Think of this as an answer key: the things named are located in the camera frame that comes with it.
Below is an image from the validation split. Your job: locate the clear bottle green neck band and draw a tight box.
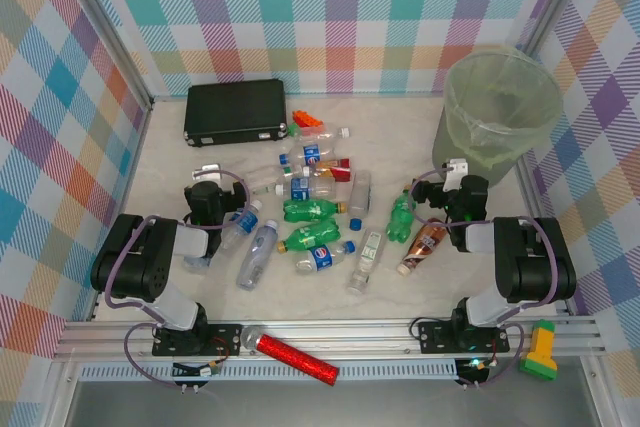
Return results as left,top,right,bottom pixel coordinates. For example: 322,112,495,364
243,165,312,197

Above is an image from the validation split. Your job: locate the Pocari Sweat bottle white cap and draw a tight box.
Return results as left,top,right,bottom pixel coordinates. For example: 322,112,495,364
180,198,264,272

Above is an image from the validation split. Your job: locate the brown coffee drink bottle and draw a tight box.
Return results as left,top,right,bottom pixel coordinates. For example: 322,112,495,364
396,218,450,277

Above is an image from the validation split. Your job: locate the bluish clear bottle white cap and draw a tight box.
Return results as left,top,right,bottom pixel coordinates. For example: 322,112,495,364
234,218,280,292

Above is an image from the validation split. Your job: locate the unlabelled clear bottle blue cap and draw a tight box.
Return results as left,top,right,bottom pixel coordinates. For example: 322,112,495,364
347,170,374,232

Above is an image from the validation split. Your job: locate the green Sprite bottle yellow cap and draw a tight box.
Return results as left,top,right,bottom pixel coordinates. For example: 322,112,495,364
276,220,342,254
282,198,348,224

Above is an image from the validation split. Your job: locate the clear Pepsi bottle blue cap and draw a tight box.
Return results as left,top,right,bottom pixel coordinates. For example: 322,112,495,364
278,143,341,167
293,240,357,274

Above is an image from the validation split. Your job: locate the clear bottle green white label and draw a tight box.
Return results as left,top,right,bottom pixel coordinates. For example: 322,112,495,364
345,228,387,297

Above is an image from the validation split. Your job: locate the red gold label bottle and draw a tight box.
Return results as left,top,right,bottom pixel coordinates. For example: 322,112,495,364
314,158,352,183

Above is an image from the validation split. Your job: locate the plain clear bottle white cap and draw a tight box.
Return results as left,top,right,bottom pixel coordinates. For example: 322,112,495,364
292,125,351,144

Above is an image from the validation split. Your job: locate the grey translucent waste bin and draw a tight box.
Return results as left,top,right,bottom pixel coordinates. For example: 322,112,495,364
432,45,564,189

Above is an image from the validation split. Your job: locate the translucent green bin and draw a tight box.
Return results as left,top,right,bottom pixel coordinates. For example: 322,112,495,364
444,44,564,172

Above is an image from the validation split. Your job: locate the black hard case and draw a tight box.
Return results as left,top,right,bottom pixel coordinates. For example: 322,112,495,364
182,78,290,148

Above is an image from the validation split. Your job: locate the red glitter microphone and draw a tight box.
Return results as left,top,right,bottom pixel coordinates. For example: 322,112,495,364
239,325,341,388

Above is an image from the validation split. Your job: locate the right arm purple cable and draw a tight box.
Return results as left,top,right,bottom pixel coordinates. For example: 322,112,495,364
407,164,559,388

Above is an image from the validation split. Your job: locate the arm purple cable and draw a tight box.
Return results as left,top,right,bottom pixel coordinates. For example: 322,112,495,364
407,164,559,388
102,168,251,391

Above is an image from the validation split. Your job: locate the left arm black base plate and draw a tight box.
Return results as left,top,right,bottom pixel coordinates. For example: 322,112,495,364
151,322,242,359

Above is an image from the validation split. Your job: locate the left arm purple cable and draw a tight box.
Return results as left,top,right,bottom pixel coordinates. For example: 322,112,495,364
102,168,251,391

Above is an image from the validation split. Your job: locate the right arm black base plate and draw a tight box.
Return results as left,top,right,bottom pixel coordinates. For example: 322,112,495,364
416,319,512,356

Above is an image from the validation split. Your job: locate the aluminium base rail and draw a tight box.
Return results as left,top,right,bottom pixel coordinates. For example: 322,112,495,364
52,317,604,364

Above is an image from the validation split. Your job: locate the white slotted cable duct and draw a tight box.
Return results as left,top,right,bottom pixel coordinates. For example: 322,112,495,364
78,360,460,383

